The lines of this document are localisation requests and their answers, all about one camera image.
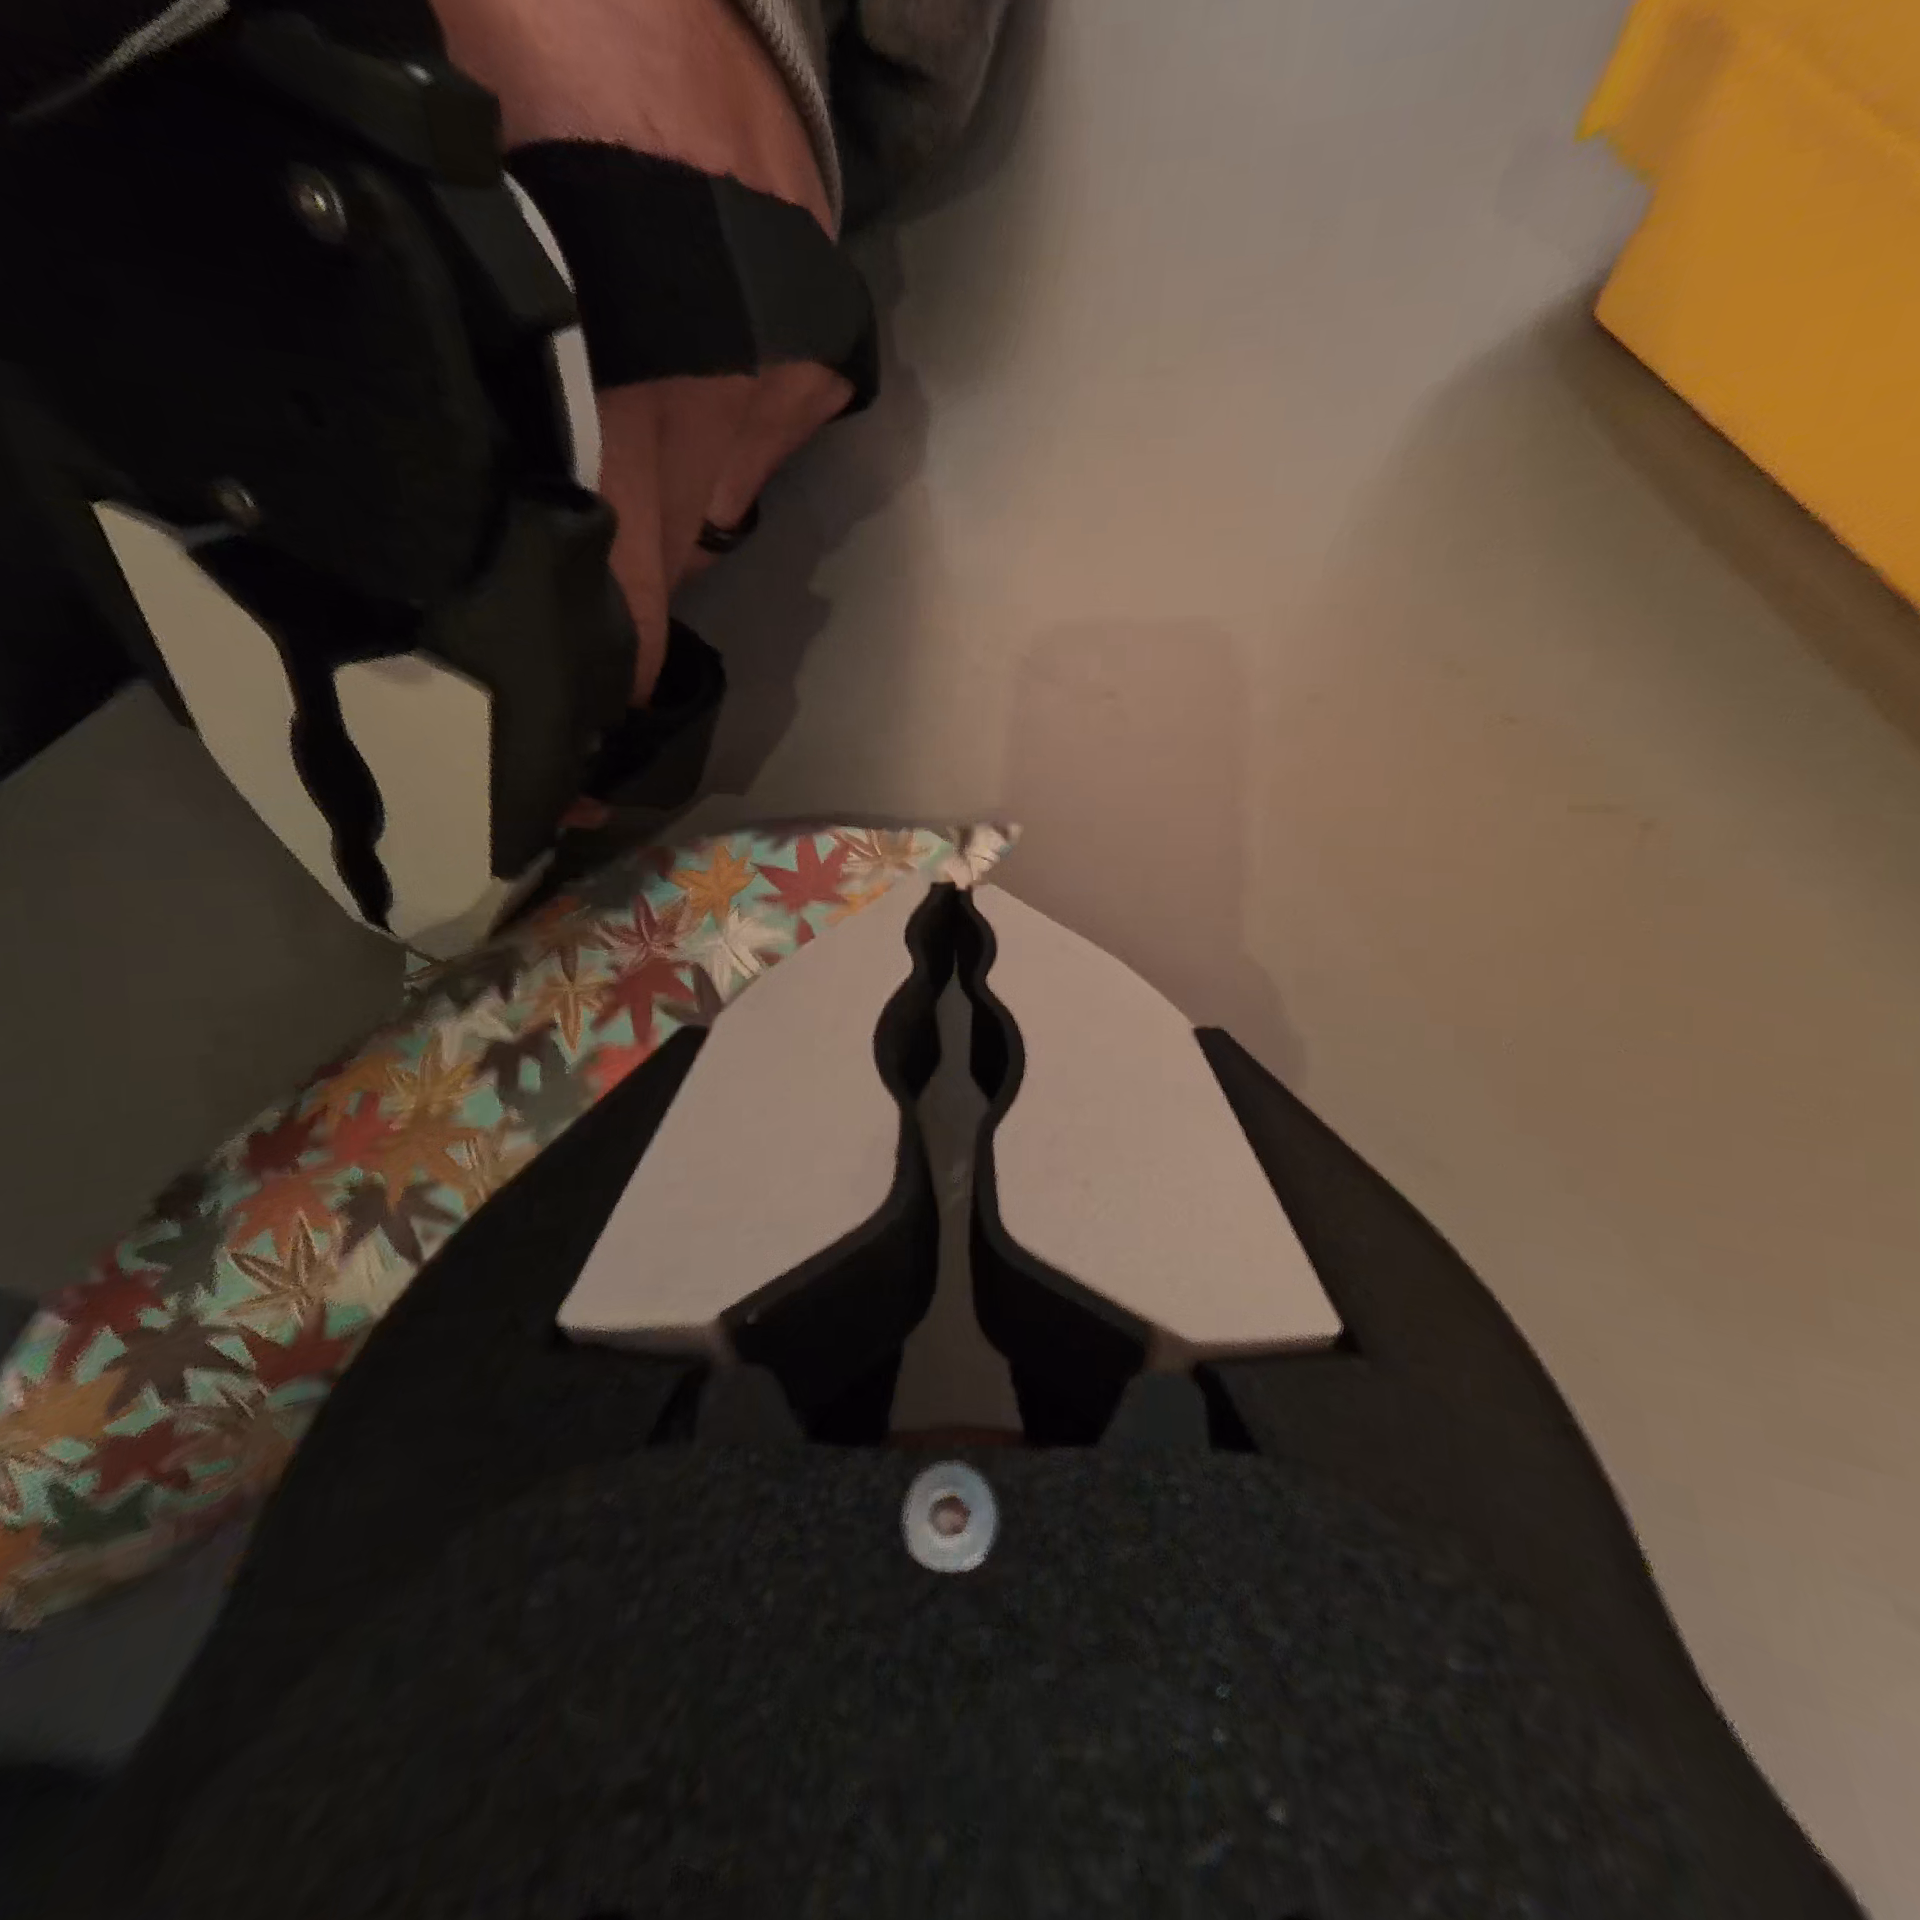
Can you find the person's left hand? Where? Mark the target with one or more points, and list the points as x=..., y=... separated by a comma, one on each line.
x=661, y=90

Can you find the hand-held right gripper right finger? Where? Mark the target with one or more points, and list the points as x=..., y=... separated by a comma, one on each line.
x=1141, y=1171

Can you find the person's left forearm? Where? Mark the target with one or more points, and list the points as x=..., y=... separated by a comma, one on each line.
x=914, y=106

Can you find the yellow box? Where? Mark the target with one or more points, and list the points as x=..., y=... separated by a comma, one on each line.
x=1785, y=270

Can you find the leaf-patterned origami paper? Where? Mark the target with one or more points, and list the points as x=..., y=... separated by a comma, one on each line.
x=389, y=1110

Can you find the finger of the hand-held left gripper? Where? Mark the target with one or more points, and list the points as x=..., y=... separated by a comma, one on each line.
x=194, y=644
x=434, y=779

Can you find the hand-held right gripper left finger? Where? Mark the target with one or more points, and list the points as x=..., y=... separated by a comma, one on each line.
x=750, y=1154

